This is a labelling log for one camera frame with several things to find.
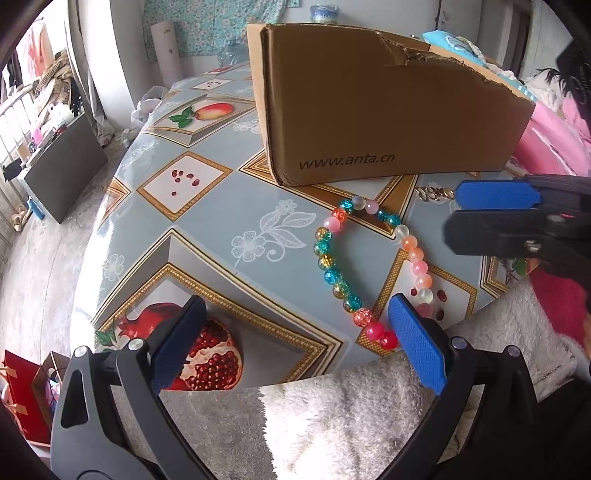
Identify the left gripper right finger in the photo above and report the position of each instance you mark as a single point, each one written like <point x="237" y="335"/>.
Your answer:
<point x="501" y="440"/>

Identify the red gift bag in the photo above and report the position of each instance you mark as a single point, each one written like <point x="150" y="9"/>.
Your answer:
<point x="33" y="393"/>

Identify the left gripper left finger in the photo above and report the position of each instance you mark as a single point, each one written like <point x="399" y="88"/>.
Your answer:
<point x="88" y="440"/>

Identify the floral blue curtain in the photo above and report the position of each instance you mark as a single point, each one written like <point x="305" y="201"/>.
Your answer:
<point x="205" y="27"/>

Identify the white fluffy cloth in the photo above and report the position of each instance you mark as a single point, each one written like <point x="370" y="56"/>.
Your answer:
<point x="351" y="424"/>

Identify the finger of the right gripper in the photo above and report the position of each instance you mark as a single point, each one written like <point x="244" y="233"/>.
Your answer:
<point x="561" y="241"/>
<point x="549" y="193"/>

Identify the dark grey cabinet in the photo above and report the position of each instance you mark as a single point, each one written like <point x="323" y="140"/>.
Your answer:
<point x="57" y="176"/>

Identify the pink quilt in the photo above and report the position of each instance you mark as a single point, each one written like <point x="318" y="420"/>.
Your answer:
<point x="553" y="144"/>

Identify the brown cardboard box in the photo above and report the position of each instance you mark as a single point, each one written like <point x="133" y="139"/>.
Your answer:
<point x="339" y="103"/>

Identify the blue water bottle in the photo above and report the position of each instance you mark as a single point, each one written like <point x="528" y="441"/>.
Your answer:
<point x="324" y="14"/>

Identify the rolled white paper tube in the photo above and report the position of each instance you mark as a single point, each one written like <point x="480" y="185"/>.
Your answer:
<point x="165" y="48"/>

